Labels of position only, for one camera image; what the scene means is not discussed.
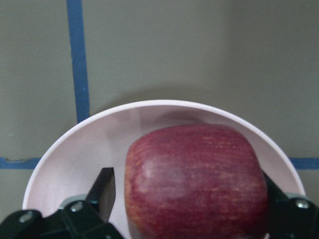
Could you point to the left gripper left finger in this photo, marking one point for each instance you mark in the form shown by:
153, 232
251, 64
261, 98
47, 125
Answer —
82, 217

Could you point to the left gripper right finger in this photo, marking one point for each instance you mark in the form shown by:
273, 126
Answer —
291, 216

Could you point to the red apple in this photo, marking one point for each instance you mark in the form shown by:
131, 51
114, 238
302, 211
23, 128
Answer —
196, 181

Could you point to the pink plate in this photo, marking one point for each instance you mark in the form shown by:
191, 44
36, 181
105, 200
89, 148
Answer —
71, 165

